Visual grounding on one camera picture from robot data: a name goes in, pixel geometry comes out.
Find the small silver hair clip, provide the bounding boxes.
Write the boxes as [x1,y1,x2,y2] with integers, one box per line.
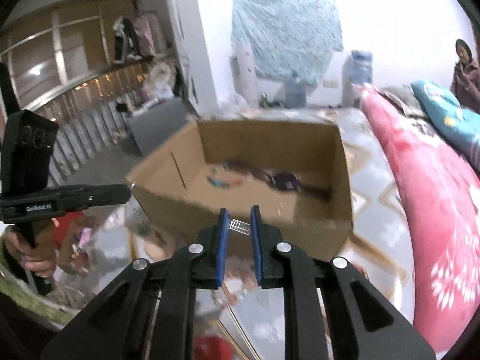
[229,219,251,236]

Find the person left hand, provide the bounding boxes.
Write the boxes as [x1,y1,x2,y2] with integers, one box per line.
[1,219,57,279]

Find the metal stair railing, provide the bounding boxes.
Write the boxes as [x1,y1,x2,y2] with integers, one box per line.
[35,57,182,186]

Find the fruit pattern bed sheet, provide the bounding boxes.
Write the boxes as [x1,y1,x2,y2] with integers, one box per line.
[42,119,434,359]

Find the grey board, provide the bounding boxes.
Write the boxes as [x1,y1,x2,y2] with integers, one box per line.
[120,97,191,157]

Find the hanging clothes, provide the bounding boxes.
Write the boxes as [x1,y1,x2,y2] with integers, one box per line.
[112,11,168,64]

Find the pink floral quilt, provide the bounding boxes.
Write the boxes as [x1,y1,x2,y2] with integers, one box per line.
[360,87,479,354]

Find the brown cardboard box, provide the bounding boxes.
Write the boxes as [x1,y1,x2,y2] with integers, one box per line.
[127,119,353,260]

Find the teal pillow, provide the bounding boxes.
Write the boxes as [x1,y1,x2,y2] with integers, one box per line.
[410,80,480,172]

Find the blue water jug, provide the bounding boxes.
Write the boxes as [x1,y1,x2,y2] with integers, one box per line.
[340,50,373,108]

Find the woman in purple coat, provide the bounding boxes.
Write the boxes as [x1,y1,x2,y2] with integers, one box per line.
[451,39,480,113]

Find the teal patterned hanging cloth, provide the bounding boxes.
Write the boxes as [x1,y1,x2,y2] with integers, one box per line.
[231,0,343,86]

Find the dark strap watch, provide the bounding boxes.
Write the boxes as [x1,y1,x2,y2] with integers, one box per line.
[223,161,332,201]

